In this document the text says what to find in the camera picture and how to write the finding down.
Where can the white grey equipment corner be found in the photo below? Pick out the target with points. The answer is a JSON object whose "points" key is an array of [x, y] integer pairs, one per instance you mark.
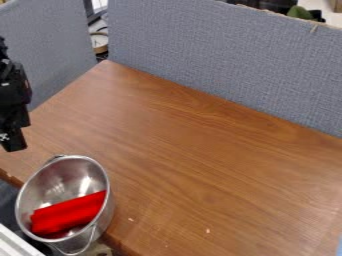
{"points": [[14, 246]]}

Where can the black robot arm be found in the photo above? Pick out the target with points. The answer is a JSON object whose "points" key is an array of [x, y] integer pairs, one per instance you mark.
{"points": [[3, 50]]}

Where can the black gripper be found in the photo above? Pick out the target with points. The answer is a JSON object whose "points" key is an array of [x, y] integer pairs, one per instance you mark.
{"points": [[15, 97]]}

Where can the grey fabric partition panel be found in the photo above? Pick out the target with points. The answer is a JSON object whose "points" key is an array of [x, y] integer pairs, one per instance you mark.
{"points": [[274, 63]]}

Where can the round wooden clock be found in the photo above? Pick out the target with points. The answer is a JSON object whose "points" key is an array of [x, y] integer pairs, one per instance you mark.
{"points": [[99, 39]]}

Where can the green object behind partition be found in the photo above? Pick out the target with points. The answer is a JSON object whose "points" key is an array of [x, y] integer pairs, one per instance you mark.
{"points": [[300, 12]]}

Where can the stainless steel pot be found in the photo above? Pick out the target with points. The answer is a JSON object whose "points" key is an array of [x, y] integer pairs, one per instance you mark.
{"points": [[67, 177]]}

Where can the red plastic block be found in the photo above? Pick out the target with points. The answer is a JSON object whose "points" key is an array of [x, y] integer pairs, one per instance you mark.
{"points": [[67, 214]]}

